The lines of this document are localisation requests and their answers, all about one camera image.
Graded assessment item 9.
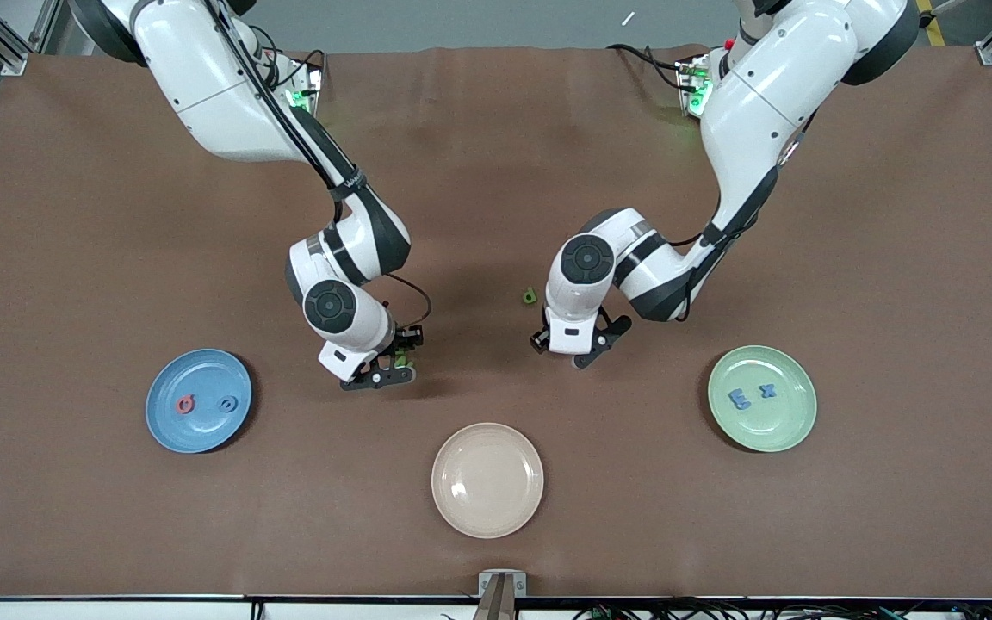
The beige plate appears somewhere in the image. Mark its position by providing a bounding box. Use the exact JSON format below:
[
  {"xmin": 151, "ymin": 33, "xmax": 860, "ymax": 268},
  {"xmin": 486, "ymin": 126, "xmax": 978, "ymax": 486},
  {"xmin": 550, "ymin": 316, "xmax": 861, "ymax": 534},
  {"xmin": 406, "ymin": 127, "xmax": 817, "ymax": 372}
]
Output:
[{"xmin": 431, "ymin": 422, "xmax": 545, "ymax": 540}]

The blue plate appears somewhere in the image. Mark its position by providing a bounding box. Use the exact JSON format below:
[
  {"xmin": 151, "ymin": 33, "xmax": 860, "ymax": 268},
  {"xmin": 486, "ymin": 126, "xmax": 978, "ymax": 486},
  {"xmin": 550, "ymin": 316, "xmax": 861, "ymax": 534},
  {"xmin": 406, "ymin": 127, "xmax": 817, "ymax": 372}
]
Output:
[{"xmin": 145, "ymin": 348, "xmax": 253, "ymax": 455}]

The green plate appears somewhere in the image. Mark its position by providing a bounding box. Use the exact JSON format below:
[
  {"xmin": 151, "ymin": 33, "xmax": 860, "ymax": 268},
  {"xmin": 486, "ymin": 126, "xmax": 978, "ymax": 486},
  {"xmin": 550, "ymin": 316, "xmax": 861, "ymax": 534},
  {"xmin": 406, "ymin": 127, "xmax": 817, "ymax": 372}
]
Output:
[{"xmin": 707, "ymin": 344, "xmax": 818, "ymax": 454}]

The brown table mat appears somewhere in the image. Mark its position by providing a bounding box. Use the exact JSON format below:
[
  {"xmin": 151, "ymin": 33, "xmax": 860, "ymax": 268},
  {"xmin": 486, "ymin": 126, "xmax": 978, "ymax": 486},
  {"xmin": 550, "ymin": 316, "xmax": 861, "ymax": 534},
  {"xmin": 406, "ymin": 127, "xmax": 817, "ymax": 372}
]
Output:
[{"xmin": 0, "ymin": 45, "xmax": 992, "ymax": 599}]

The black caster wheel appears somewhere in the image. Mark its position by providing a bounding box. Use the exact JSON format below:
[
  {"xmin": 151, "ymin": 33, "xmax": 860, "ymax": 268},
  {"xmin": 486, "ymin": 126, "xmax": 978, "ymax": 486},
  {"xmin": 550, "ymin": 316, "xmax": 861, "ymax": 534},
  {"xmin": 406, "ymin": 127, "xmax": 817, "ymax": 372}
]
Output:
[{"xmin": 916, "ymin": 0, "xmax": 966, "ymax": 28}]

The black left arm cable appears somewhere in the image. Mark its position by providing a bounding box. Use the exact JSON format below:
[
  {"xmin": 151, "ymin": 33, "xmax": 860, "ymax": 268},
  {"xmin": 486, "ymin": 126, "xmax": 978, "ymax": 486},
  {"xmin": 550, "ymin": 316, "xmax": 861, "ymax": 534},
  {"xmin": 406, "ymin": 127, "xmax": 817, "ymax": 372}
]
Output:
[{"xmin": 673, "ymin": 77, "xmax": 815, "ymax": 324}]

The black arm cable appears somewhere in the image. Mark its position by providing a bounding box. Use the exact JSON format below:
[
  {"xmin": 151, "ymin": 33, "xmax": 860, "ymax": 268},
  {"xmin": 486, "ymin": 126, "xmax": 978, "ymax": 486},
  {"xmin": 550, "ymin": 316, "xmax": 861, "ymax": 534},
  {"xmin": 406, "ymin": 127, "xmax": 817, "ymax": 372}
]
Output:
[
  {"xmin": 673, "ymin": 77, "xmax": 815, "ymax": 324},
  {"xmin": 203, "ymin": 0, "xmax": 433, "ymax": 345}
]

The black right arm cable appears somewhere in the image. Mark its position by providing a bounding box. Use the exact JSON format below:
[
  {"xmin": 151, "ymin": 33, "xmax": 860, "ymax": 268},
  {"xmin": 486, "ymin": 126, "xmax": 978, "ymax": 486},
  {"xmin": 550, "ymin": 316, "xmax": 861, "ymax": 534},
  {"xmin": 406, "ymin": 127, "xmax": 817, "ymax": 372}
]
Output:
[{"xmin": 203, "ymin": 0, "xmax": 433, "ymax": 345}]

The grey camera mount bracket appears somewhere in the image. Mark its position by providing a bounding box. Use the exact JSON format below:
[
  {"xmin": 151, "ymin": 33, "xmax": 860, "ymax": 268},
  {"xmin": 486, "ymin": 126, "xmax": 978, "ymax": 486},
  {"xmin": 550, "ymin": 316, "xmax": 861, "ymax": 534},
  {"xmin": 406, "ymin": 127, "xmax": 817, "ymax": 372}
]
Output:
[{"xmin": 478, "ymin": 570, "xmax": 528, "ymax": 620}]

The black left base cable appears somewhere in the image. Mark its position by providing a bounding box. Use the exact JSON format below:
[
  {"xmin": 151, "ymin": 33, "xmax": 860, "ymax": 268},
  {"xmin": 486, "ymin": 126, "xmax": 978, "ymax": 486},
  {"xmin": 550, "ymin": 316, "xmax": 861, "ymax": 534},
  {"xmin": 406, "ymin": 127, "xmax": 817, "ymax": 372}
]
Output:
[{"xmin": 606, "ymin": 43, "xmax": 695, "ymax": 91}]

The black base cable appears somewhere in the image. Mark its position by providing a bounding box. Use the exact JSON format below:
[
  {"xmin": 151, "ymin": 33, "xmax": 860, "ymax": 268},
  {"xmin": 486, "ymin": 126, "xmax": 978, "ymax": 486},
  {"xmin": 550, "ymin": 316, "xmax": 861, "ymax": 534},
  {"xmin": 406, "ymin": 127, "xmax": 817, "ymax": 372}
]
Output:
[
  {"xmin": 263, "ymin": 47, "xmax": 326, "ymax": 83},
  {"xmin": 606, "ymin": 43, "xmax": 695, "ymax": 91}
]

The black right base cable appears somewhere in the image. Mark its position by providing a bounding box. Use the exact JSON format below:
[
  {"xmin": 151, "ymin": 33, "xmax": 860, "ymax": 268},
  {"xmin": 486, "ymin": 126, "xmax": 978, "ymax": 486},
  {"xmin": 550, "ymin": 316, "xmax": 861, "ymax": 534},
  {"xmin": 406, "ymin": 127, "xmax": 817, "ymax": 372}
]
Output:
[{"xmin": 263, "ymin": 47, "xmax": 326, "ymax": 83}]

